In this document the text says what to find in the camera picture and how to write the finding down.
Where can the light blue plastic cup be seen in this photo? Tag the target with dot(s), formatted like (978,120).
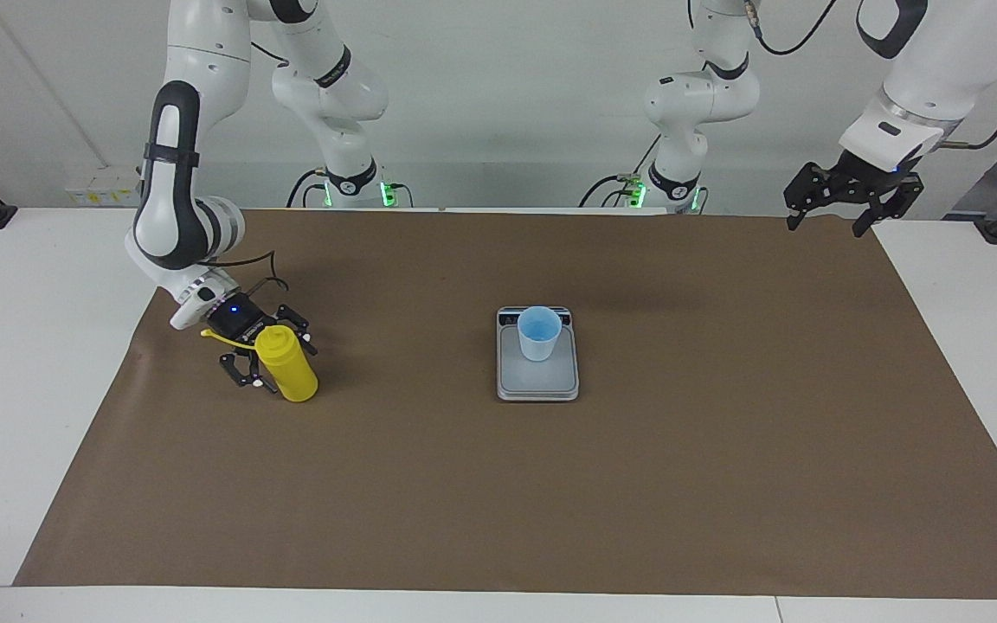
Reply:
(540,348)

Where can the silver digital kitchen scale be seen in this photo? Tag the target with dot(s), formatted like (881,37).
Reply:
(542,381)

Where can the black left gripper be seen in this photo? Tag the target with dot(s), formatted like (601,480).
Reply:
(875,177)

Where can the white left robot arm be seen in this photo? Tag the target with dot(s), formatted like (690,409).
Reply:
(940,52)

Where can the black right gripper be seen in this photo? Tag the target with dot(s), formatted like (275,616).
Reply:
(239,322)

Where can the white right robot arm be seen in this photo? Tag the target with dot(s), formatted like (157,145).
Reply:
(178,216)

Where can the white wall socket box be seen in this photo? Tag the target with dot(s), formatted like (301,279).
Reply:
(100,186)

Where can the yellow squeeze bottle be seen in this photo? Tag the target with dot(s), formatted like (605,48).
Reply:
(291,372)

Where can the brown table mat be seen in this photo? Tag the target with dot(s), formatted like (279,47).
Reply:
(464,484)

